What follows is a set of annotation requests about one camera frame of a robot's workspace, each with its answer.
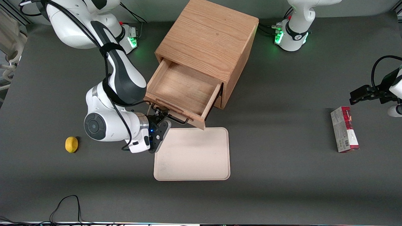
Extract beige rectangular tray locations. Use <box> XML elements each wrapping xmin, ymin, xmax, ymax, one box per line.
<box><xmin>154</xmin><ymin>127</ymin><xmax>231</xmax><ymax>181</ymax></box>

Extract white background fixture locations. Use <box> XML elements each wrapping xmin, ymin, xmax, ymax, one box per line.
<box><xmin>0</xmin><ymin>9</ymin><xmax>28</xmax><ymax>91</ymax></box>

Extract grey and red carton box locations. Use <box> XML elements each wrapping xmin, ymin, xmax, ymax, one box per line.
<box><xmin>330</xmin><ymin>106</ymin><xmax>360</xmax><ymax>153</ymax></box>

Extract black arm base cables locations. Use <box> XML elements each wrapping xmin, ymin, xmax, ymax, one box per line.
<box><xmin>119</xmin><ymin>3</ymin><xmax>147</xmax><ymax>40</ymax></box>
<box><xmin>258</xmin><ymin>6</ymin><xmax>294</xmax><ymax>38</ymax></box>

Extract black left arm base cables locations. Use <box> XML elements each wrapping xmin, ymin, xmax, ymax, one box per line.
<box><xmin>258</xmin><ymin>6</ymin><xmax>294</xmax><ymax>38</ymax></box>

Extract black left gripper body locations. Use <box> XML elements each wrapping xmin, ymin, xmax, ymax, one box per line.
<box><xmin>372</xmin><ymin>67</ymin><xmax>399</xmax><ymax>104</ymax></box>

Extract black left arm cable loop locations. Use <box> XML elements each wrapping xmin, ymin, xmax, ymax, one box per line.
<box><xmin>371</xmin><ymin>56</ymin><xmax>402</xmax><ymax>90</ymax></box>

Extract oak wooden drawer cabinet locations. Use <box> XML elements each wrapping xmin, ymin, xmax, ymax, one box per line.
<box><xmin>155</xmin><ymin>0</ymin><xmax>259</xmax><ymax>110</ymax></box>

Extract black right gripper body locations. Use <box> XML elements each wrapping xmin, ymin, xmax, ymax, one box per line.
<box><xmin>148</xmin><ymin>114</ymin><xmax>164</xmax><ymax>142</ymax></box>

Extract black right arm base cables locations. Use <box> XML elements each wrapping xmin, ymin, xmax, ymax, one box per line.
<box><xmin>119</xmin><ymin>3</ymin><xmax>147</xmax><ymax>40</ymax></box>

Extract thin black table-edge cable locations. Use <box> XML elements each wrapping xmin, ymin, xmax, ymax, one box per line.
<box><xmin>0</xmin><ymin>215</ymin><xmax>51</xmax><ymax>226</ymax></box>

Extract looped black table cable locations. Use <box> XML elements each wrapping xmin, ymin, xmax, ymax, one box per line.
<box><xmin>50</xmin><ymin>195</ymin><xmax>84</xmax><ymax>224</ymax></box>

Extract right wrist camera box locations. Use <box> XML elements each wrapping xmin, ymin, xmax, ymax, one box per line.
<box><xmin>149</xmin><ymin>120</ymin><xmax>172</xmax><ymax>154</ymax></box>

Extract yellow lemon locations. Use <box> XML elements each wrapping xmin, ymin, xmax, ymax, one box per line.
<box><xmin>65</xmin><ymin>137</ymin><xmax>79</xmax><ymax>153</ymax></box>

